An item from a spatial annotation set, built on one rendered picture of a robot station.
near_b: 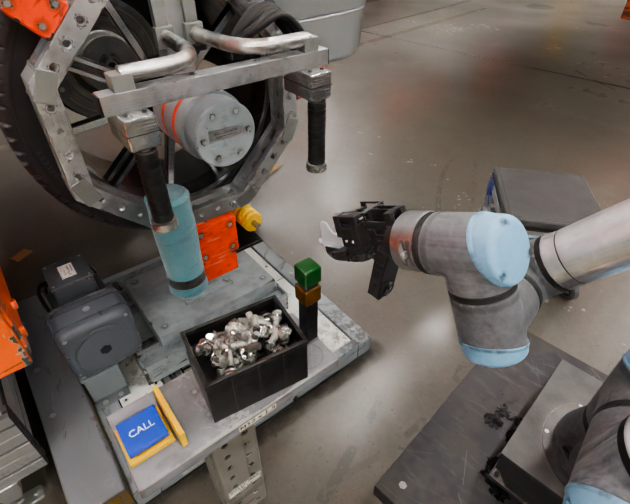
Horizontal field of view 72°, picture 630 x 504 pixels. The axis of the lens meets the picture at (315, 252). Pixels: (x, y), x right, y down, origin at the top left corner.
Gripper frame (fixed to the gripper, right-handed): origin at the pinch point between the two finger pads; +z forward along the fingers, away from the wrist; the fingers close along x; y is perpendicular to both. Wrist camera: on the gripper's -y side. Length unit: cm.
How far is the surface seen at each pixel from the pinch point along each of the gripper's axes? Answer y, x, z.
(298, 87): 28.1, -9.0, 6.0
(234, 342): -10.2, 21.9, 5.9
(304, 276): -3.8, 6.6, 0.6
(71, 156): 29, 28, 30
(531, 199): -32, -105, 14
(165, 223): 13.5, 23.1, 11.3
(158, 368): -32, 27, 60
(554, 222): -37, -97, 3
